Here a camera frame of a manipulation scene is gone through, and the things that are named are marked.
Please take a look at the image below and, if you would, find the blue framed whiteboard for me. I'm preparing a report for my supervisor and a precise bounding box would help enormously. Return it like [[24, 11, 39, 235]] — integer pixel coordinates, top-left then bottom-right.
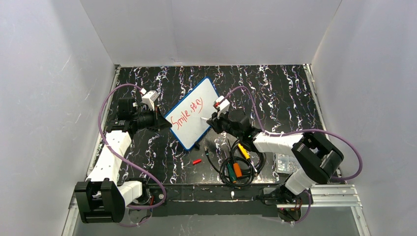
[[165, 77, 219, 150]]

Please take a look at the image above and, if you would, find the red marker cap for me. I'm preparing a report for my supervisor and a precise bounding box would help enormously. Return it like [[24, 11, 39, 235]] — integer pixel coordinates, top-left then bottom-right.
[[192, 159, 202, 165]]

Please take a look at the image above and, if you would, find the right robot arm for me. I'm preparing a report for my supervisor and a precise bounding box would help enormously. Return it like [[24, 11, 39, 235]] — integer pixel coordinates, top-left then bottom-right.
[[206, 109, 344, 196]]

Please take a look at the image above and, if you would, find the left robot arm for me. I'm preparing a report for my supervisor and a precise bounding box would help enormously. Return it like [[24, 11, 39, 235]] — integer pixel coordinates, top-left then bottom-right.
[[74, 91, 172, 223]]

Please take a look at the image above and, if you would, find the whiteboard metal stand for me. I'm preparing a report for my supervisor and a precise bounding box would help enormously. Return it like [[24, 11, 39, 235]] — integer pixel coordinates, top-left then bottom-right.
[[193, 142, 201, 150]]

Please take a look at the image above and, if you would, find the clear plastic screw box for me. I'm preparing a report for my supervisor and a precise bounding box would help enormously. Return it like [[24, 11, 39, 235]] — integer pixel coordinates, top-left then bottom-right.
[[274, 153, 301, 174]]

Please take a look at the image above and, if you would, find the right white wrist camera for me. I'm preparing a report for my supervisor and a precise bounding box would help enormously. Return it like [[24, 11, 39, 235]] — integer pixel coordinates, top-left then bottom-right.
[[213, 96, 230, 118]]

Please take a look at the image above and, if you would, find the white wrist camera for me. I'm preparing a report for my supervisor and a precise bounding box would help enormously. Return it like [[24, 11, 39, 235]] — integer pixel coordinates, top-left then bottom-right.
[[141, 90, 159, 111], [213, 96, 230, 118]]

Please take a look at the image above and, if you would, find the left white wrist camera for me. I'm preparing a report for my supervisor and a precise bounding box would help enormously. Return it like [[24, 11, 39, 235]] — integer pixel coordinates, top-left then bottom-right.
[[141, 90, 159, 111]]

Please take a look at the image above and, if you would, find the yellow handled screwdriver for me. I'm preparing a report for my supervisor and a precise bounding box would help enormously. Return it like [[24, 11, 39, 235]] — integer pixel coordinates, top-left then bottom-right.
[[238, 143, 258, 173]]

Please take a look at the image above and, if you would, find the orange handled screwdriver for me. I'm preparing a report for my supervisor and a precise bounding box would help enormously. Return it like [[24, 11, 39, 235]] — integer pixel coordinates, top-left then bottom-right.
[[227, 140, 242, 179]]

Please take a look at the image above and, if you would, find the black coiled cable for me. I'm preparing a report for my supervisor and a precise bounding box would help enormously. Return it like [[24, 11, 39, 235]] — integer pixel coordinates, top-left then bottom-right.
[[204, 140, 268, 189]]

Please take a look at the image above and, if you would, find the green handled screwdriver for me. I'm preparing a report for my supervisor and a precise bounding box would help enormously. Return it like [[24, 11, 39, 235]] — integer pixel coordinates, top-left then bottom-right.
[[226, 157, 237, 183]]

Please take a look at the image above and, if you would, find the aluminium frame rail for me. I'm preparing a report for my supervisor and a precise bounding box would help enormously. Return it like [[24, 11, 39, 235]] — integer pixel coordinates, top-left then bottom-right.
[[62, 184, 370, 236]]

